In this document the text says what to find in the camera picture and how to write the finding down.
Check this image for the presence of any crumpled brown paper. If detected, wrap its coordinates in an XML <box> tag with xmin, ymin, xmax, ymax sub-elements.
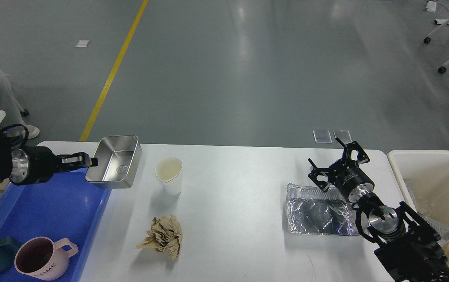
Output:
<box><xmin>136</xmin><ymin>214</ymin><xmax>183</xmax><ymax>261</ymax></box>

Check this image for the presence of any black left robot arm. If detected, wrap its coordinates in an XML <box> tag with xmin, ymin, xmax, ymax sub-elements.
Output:
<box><xmin>0</xmin><ymin>124</ymin><xmax>98</xmax><ymax>186</ymax></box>

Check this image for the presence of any foil container in bin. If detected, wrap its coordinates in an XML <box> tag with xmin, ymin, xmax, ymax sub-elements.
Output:
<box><xmin>419</xmin><ymin>213</ymin><xmax>449</xmax><ymax>245</ymax></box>

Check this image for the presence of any pink ceramic mug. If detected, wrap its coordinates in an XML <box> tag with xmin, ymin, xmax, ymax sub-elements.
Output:
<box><xmin>14</xmin><ymin>236</ymin><xmax>79</xmax><ymax>281</ymax></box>

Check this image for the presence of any clear floor plate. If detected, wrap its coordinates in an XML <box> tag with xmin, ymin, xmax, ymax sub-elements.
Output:
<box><xmin>333</xmin><ymin>130</ymin><xmax>353</xmax><ymax>143</ymax></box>
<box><xmin>313</xmin><ymin>130</ymin><xmax>333</xmax><ymax>143</ymax></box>

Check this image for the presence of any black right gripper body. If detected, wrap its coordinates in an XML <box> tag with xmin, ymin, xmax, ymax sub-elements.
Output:
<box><xmin>328</xmin><ymin>161</ymin><xmax>375</xmax><ymax>204</ymax></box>

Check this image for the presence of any aluminium foil container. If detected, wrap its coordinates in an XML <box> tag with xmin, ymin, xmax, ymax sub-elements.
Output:
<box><xmin>285</xmin><ymin>183</ymin><xmax>360</xmax><ymax>236</ymax></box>

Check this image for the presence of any stainless steel rectangular tray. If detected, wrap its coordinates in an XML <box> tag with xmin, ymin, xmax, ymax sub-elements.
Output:
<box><xmin>85</xmin><ymin>135</ymin><xmax>142</xmax><ymax>189</ymax></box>

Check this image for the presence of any clear floor plate left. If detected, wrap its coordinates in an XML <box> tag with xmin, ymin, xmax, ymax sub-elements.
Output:
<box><xmin>313</xmin><ymin>130</ymin><xmax>333</xmax><ymax>143</ymax></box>

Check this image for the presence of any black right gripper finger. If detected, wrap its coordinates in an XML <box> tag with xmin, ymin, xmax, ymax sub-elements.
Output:
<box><xmin>335</xmin><ymin>137</ymin><xmax>370</xmax><ymax>166</ymax></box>
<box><xmin>308</xmin><ymin>158</ymin><xmax>334</xmax><ymax>192</ymax></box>

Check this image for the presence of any clear floor plate right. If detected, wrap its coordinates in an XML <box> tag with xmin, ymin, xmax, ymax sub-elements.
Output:
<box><xmin>333</xmin><ymin>130</ymin><xmax>353</xmax><ymax>143</ymax></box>

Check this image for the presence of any white paper cup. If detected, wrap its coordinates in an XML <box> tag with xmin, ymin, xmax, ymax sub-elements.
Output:
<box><xmin>155</xmin><ymin>157</ymin><xmax>183</xmax><ymax>195</ymax></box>

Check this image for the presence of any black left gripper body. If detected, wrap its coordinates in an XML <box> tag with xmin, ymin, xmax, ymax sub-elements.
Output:
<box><xmin>9</xmin><ymin>146</ymin><xmax>76</xmax><ymax>186</ymax></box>

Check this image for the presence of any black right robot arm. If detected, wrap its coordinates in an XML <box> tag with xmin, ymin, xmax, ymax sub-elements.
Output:
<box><xmin>308</xmin><ymin>139</ymin><xmax>449</xmax><ymax>282</ymax></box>

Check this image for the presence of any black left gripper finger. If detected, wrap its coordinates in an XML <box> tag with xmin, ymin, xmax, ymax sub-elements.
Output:
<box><xmin>60</xmin><ymin>152</ymin><xmax>98</xmax><ymax>170</ymax></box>

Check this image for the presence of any beige plastic bin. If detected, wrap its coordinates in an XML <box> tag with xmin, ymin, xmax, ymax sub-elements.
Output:
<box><xmin>387</xmin><ymin>150</ymin><xmax>449</xmax><ymax>271</ymax></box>

